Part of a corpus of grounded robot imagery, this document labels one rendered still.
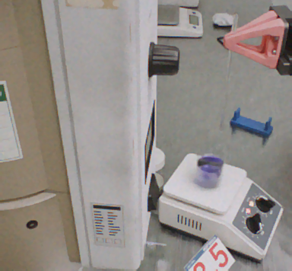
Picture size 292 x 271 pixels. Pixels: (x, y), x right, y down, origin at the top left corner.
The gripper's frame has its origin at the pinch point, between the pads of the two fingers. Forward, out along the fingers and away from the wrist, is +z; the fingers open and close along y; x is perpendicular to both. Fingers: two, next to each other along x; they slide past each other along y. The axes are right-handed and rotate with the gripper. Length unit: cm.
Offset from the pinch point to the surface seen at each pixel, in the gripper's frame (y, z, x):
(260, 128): -25.5, -17.2, 34.4
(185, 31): -79, -7, 33
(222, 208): 7.2, 0.0, 26.3
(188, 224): 5.3, 5.2, 31.8
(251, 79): -50, -22, 36
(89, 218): 41.0, 18.0, -9.9
